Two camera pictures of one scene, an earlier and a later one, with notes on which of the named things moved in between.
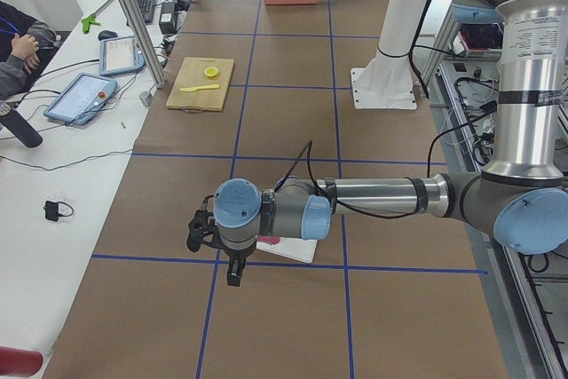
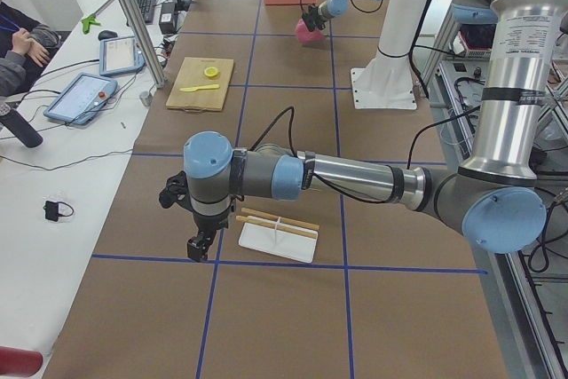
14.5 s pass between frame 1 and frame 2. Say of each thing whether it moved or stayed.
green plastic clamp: stayed
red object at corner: stayed
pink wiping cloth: moved
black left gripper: moved
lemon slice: stayed
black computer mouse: stayed
